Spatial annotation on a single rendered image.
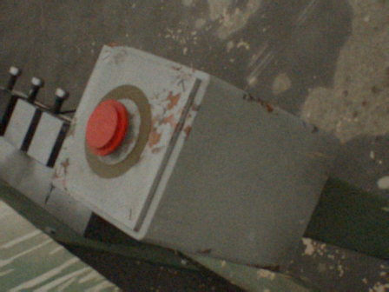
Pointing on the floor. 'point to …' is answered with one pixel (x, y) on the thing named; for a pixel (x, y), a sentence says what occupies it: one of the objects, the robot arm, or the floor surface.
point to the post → (351, 219)
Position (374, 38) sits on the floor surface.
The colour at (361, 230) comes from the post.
